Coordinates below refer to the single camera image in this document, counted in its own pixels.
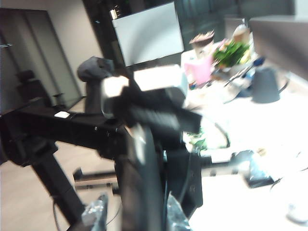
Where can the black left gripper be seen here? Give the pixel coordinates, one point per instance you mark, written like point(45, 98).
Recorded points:
point(163, 118)

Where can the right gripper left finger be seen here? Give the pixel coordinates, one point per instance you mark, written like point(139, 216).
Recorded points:
point(96, 214)

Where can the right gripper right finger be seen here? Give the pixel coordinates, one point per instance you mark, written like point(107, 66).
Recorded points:
point(175, 216)

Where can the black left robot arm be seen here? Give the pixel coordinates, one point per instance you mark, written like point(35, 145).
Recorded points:
point(60, 127)

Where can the black power adapter brick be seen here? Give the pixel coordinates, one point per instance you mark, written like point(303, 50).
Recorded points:
point(260, 179)

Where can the pink paper object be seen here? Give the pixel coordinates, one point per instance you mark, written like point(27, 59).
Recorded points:
point(199, 71)

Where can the black cone shaped object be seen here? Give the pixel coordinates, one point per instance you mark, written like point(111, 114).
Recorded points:
point(265, 86)

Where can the green potted plant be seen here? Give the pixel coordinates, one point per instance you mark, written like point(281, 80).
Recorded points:
point(231, 54)

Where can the brown plant pot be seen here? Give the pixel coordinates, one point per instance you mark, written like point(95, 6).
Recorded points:
point(201, 44)

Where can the grey office chair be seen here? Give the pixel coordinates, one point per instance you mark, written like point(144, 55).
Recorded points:
point(91, 69)

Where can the white board panel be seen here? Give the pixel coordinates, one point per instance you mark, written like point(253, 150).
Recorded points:
point(149, 33)

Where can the dark tall cabinet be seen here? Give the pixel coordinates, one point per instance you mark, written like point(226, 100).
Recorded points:
point(36, 60)

